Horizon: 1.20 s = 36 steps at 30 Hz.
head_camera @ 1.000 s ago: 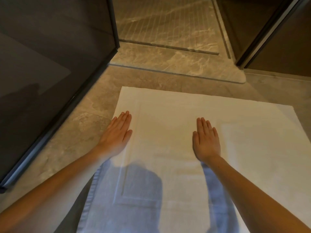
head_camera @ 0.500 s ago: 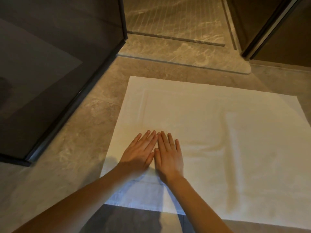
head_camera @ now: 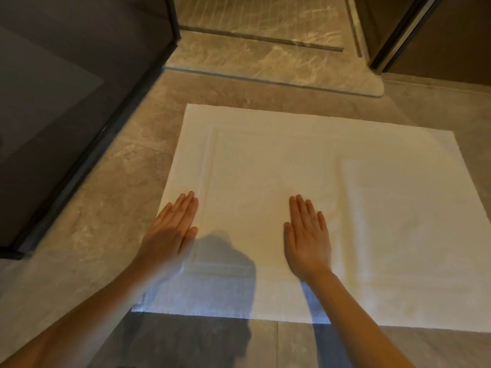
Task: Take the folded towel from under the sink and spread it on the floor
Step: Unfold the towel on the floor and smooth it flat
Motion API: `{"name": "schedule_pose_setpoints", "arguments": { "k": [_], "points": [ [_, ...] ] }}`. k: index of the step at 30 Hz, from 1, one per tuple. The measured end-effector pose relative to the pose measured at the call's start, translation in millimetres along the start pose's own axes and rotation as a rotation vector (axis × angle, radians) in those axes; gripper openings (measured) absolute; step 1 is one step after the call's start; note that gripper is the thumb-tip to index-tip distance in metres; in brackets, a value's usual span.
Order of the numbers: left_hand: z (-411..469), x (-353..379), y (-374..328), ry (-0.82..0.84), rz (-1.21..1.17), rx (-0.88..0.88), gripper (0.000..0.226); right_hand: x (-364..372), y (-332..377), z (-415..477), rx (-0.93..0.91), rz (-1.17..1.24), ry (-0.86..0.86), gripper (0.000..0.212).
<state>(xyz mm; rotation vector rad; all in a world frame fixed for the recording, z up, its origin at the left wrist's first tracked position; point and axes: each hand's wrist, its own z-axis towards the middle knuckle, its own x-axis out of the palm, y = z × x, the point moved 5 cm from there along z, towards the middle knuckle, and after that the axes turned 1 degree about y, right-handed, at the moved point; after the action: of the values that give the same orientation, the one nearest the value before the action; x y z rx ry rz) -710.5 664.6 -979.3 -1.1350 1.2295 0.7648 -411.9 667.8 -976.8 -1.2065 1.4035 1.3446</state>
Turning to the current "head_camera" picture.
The person's left forearm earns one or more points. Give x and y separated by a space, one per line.
80 321

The person's left hand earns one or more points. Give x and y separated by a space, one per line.
168 233

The person's right hand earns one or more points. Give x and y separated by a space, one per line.
307 241

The fixed dark glass panel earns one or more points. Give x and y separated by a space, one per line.
433 45

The thin white towel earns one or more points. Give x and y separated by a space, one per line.
326 180

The dark glass shower door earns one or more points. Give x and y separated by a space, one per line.
69 103

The linear shower drain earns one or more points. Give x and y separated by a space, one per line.
264 40

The person's right forearm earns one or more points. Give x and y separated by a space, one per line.
353 325

